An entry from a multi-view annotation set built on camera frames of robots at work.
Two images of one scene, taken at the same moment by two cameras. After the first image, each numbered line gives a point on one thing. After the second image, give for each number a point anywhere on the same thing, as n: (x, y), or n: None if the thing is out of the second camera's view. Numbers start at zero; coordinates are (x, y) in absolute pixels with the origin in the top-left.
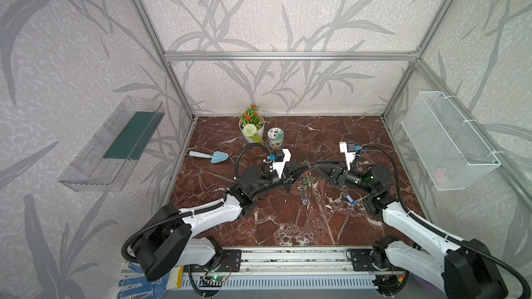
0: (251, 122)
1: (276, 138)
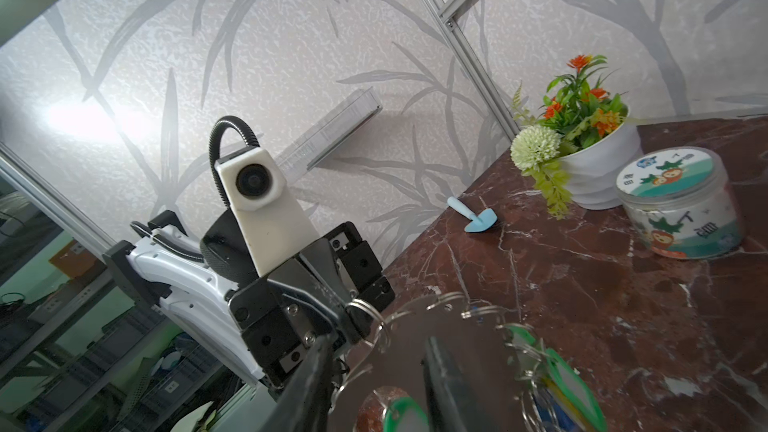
0: (584, 148)
1: (679, 201)
